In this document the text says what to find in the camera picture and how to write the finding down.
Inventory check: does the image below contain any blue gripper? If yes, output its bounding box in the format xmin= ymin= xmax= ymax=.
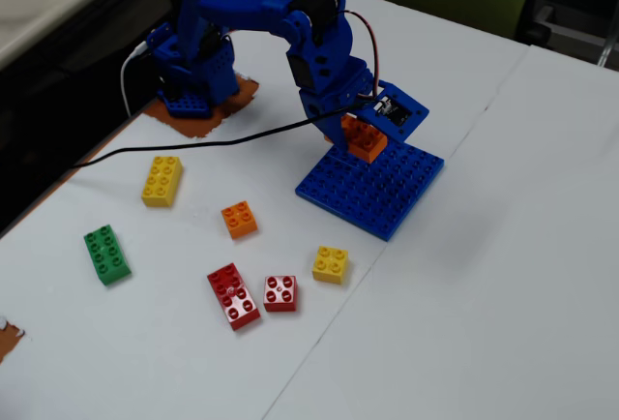
xmin=298 ymin=78 xmax=430 ymax=156

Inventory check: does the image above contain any orange 2x4 block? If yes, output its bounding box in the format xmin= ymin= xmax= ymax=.
xmin=324 ymin=116 xmax=389 ymax=165

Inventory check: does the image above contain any orange 2x2 block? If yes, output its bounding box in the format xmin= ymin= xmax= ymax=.
xmin=221 ymin=200 xmax=259 ymax=241

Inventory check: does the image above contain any yellow 2x2 block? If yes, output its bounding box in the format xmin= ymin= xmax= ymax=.
xmin=311 ymin=245 xmax=350 ymax=286

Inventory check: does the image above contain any red 2x2 block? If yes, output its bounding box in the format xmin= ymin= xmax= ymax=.
xmin=263 ymin=274 xmax=299 ymax=314

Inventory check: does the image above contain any yellow 2x4 block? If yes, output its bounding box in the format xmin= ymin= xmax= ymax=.
xmin=140 ymin=155 xmax=185 ymax=209

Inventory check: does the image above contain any red 2x4 block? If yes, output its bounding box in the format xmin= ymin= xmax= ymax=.
xmin=206 ymin=262 xmax=262 ymax=332

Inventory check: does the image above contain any green 2x4 block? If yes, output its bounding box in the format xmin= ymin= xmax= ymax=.
xmin=82 ymin=224 xmax=133 ymax=287

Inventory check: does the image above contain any blue 8x8 baseplate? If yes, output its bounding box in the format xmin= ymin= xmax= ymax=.
xmin=294 ymin=141 xmax=446 ymax=243

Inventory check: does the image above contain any red white servo wire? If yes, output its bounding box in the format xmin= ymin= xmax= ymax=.
xmin=343 ymin=10 xmax=389 ymax=107

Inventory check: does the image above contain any black cable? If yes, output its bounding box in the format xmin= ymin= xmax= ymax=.
xmin=71 ymin=99 xmax=379 ymax=170

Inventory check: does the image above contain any white cable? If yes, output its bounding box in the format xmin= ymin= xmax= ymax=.
xmin=120 ymin=42 xmax=149 ymax=119

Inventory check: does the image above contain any grey metal frame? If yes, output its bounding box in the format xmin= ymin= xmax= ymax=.
xmin=524 ymin=3 xmax=619 ymax=71

